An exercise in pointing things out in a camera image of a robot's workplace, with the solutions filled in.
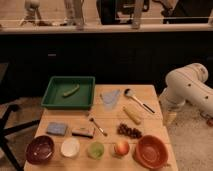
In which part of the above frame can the white small bowl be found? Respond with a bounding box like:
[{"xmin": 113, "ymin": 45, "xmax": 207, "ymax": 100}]
[{"xmin": 61, "ymin": 137, "xmax": 80, "ymax": 158}]

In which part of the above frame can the green pickle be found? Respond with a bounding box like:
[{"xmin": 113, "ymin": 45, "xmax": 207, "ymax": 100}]
[{"xmin": 62, "ymin": 84, "xmax": 80, "ymax": 98}]

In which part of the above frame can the dark grape bunch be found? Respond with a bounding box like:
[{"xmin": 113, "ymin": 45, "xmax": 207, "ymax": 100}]
[{"xmin": 117, "ymin": 123, "xmax": 142, "ymax": 139}]

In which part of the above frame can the blue sponge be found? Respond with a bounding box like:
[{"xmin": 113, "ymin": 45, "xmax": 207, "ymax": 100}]
[{"xmin": 46, "ymin": 122, "xmax": 67, "ymax": 136}]

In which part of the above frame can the dark maroon bowl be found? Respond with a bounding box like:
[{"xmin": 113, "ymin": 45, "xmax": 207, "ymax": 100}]
[{"xmin": 25, "ymin": 135, "xmax": 54, "ymax": 165}]

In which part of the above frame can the green plastic tray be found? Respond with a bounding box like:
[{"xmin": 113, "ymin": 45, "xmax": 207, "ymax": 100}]
[{"xmin": 41, "ymin": 76, "xmax": 95, "ymax": 110}]

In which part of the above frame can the green small cup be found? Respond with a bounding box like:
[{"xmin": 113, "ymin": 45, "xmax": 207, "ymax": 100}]
[{"xmin": 87, "ymin": 142, "xmax": 105, "ymax": 160}]

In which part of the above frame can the small brush wooden handle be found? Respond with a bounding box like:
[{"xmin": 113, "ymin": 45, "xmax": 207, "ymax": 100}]
[{"xmin": 89, "ymin": 118, "xmax": 108, "ymax": 136}]

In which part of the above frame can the black office chair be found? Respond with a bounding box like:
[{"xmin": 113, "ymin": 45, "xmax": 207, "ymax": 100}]
[{"xmin": 0, "ymin": 62, "xmax": 42, "ymax": 171}]

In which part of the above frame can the orange bowl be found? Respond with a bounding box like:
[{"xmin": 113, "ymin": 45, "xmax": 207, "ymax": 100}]
[{"xmin": 133, "ymin": 135, "xmax": 168, "ymax": 170}]

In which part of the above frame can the red yellow apple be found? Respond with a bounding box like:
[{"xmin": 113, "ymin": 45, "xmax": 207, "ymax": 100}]
[{"xmin": 114, "ymin": 140, "xmax": 130, "ymax": 156}]

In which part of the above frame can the metal spoon black handle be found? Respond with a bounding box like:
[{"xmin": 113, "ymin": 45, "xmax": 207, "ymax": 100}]
[{"xmin": 124, "ymin": 89, "xmax": 155, "ymax": 114}]

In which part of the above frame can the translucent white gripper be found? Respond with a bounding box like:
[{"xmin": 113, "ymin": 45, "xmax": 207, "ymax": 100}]
[{"xmin": 159, "ymin": 97, "xmax": 183, "ymax": 126}]

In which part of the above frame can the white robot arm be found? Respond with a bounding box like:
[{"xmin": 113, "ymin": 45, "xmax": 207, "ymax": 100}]
[{"xmin": 159, "ymin": 63, "xmax": 213, "ymax": 126}]

